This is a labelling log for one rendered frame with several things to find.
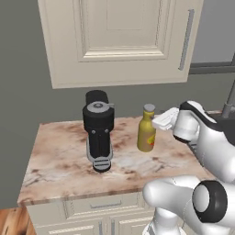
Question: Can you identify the cream base cupboard door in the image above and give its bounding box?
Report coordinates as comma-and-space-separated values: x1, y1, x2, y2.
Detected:
108, 212, 158, 235
32, 216, 106, 235

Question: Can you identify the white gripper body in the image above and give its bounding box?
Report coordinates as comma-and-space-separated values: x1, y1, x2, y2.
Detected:
151, 106, 180, 132

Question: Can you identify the grey sink tap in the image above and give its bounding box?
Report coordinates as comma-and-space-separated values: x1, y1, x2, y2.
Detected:
221, 80, 235, 119

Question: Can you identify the cream wall cupboard door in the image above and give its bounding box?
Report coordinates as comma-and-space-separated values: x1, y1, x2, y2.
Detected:
37, 0, 205, 90

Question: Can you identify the cream drawer front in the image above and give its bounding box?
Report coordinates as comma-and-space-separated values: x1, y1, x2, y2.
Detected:
62, 192, 145, 220

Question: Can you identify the yellow drink bottle grey cap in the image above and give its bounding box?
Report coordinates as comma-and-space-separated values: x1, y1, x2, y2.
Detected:
137, 103, 157, 153

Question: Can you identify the black coffee machine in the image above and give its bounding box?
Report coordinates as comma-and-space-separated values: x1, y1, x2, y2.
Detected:
82, 89, 116, 173

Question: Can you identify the grey drawer handle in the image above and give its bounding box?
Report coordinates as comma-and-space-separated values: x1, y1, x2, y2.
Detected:
89, 200, 123, 210

